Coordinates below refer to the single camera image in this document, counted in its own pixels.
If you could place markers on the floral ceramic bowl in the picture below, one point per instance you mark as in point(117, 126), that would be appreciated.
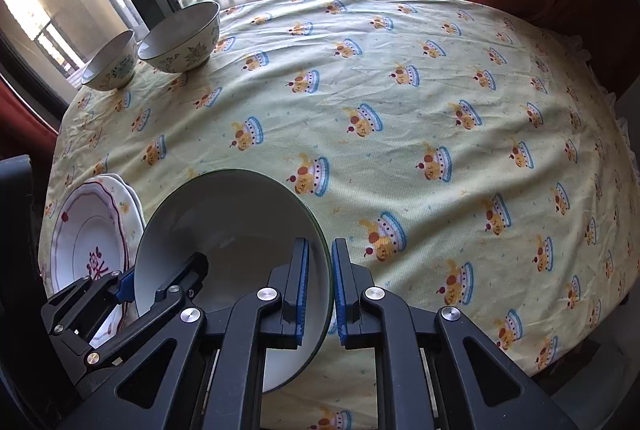
point(184, 40)
point(246, 224)

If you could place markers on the yellow patterned tablecloth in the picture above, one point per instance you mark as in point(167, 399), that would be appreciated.
point(465, 155)

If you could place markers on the beaded rim yellow flower plate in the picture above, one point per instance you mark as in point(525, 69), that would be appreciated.
point(125, 209)

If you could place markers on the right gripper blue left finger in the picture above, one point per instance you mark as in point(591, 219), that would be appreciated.
point(272, 318)

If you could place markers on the red curtain left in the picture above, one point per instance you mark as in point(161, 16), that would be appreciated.
point(23, 131)

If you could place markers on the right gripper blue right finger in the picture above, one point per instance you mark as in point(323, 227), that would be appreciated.
point(368, 317)

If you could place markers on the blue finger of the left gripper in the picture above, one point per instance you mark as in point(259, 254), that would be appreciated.
point(174, 295)
point(93, 309)

